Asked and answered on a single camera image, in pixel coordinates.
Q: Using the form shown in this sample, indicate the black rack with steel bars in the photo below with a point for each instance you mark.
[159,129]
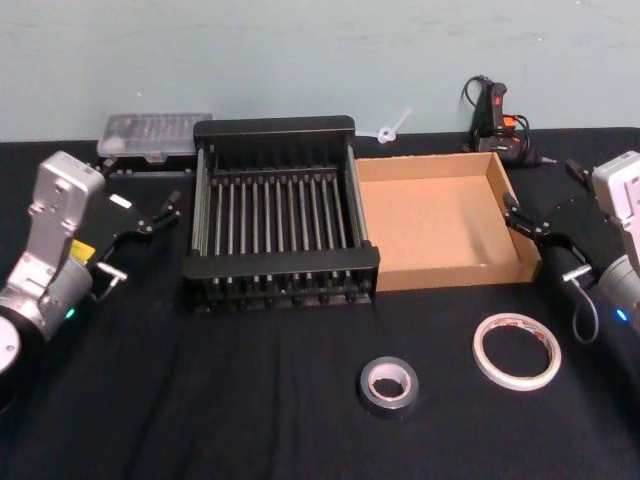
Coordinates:
[280,262]

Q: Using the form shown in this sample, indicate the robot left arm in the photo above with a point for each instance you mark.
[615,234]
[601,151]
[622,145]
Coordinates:
[55,200]

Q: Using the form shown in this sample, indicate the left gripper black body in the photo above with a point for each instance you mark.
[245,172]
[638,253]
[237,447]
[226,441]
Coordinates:
[117,220]

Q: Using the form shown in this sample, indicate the clear plastic case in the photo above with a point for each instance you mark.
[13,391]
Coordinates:
[150,132]

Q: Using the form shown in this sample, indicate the black table cloth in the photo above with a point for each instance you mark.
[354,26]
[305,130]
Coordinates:
[250,400]

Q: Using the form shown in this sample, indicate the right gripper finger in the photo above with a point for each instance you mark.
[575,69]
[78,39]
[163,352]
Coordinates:
[522,220]
[580,172]

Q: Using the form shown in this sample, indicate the shallow brown cardboard tray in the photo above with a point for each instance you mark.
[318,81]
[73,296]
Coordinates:
[430,225]

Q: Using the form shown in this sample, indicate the silver tape roll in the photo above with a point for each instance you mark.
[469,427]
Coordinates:
[367,395]

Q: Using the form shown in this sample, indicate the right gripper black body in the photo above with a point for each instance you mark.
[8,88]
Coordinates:
[580,230]

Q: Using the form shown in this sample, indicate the small white three-armed plastic piece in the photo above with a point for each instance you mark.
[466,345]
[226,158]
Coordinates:
[386,134]

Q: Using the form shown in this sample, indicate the white tape roll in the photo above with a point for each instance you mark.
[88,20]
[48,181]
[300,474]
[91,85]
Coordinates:
[554,352]

